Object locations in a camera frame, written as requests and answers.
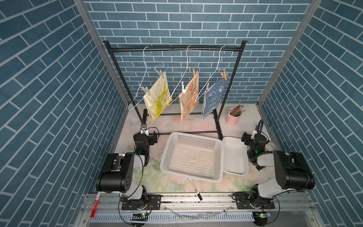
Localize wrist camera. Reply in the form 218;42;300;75
251;125;260;140
140;124;149;136

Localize pink pencil cup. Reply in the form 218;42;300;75
225;104;245;126

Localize black tipped marker pen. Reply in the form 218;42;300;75
188;178;203;201

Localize white perforated plastic basket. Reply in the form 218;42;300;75
160;132;224;183

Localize orange patterned towel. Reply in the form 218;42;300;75
179;77;199;123

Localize wooden clothespin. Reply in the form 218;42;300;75
193;68;199;78
220;69;228;80

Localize black metal clothes rack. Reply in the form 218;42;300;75
102;40;248;140

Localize white rectangular tray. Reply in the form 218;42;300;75
222;137;249;176

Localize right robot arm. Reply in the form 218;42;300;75
241;130;315;204

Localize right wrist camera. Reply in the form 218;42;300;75
251;125;260;140

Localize blue patterned towel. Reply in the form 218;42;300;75
201;78;228;121

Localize red marker pen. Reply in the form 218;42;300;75
90;192;101;218

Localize white wire hanger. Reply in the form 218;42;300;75
194;46;225;103
167;45;200;106

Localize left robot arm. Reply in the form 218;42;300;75
95;131;159;203

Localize yellow green patterned towel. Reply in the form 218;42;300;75
143;72;171;122

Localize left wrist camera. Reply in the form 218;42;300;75
140;124;149;136

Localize light blue wire hanger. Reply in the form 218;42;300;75
128;46;169;111

